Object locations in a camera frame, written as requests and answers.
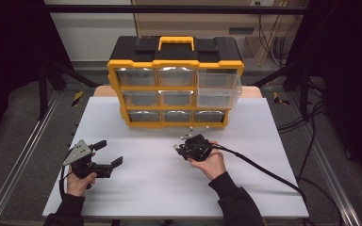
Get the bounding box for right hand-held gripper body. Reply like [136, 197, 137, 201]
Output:
[180, 126, 216, 163]

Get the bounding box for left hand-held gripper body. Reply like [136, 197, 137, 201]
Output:
[61, 139, 114, 180]

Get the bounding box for clear plastic drawer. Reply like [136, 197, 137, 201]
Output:
[196, 71, 243, 109]

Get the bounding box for yellow black drawer organizer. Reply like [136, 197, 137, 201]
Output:
[107, 35, 245, 129]

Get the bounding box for person's right hand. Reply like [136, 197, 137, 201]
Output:
[188, 140, 227, 182]

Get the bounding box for person's left hand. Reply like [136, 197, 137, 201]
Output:
[66, 170, 98, 198]

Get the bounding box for set of clear organizer drawers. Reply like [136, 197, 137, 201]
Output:
[115, 66, 234, 124]

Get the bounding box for yellow black floor tape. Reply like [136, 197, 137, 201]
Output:
[272, 91, 290, 106]
[71, 90, 85, 107]

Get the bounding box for black metal stand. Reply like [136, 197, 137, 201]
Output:
[38, 58, 100, 121]
[250, 61, 313, 118]

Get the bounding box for black curtain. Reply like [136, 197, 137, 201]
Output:
[0, 0, 74, 154]
[290, 0, 362, 189]

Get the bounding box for left hand-held gripper cable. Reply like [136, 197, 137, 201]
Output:
[58, 165, 75, 200]

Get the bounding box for hand-held gripper cable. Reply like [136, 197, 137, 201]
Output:
[199, 142, 310, 226]
[58, 165, 75, 200]

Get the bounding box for aluminium frame rail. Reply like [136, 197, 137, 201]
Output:
[0, 90, 61, 226]
[288, 93, 362, 226]

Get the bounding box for right hand-held gripper cable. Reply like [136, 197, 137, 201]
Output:
[199, 142, 310, 226]

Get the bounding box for bundle of black floor cables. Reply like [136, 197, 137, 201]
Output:
[276, 100, 328, 135]

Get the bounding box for yellow carry handle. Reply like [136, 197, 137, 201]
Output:
[157, 36, 196, 52]

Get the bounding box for hanging black wall cables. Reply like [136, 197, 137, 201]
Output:
[256, 12, 291, 67]

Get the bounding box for long black floor cable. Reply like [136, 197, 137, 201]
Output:
[296, 119, 347, 226]

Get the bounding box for black horizontal frame bar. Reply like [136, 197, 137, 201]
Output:
[43, 4, 309, 15]

